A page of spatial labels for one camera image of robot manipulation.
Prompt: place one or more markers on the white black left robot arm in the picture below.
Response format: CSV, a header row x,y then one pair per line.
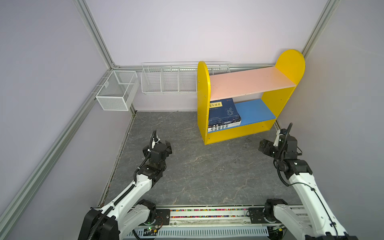
x,y
127,211

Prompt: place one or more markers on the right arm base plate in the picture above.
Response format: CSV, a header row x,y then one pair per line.
x,y
259,215

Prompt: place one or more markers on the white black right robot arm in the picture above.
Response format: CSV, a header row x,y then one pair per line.
x,y
297,173

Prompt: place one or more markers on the white booklet black text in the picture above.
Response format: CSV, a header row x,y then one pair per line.
x,y
222,127

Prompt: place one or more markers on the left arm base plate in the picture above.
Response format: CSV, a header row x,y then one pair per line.
x,y
160,217

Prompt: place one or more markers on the white wire rack basket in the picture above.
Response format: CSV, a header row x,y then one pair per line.
x,y
169,78

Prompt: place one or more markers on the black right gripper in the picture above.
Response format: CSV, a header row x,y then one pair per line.
x,y
263,144

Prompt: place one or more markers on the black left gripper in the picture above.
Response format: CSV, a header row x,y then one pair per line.
x,y
146,152

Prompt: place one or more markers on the blue book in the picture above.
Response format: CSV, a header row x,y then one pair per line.
x,y
222,111
224,123

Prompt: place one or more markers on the white mesh box basket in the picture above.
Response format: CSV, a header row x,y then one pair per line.
x,y
118,91

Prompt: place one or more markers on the yellow pink blue bookshelf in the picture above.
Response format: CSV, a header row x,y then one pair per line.
x,y
275,85

